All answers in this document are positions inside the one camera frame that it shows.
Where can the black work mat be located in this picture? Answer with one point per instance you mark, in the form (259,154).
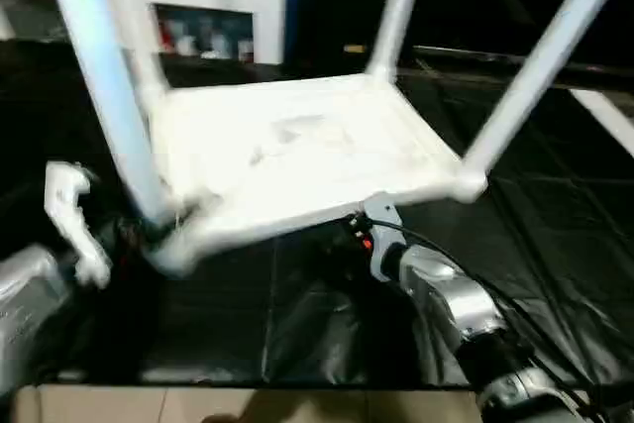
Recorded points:
(297,324)

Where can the white plastic table top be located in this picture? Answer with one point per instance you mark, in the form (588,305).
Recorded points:
(297,146)

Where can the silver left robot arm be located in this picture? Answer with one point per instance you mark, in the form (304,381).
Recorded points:
(30,314)

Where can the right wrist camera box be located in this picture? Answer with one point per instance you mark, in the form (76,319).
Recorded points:
(381,235)

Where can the small tan label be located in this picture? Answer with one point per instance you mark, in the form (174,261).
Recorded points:
(354,49)

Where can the white plastic table leg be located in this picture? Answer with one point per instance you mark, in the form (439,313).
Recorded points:
(104,86)
(545,56)
(396,17)
(139,27)

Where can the red bottle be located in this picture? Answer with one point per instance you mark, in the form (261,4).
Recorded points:
(166,39)

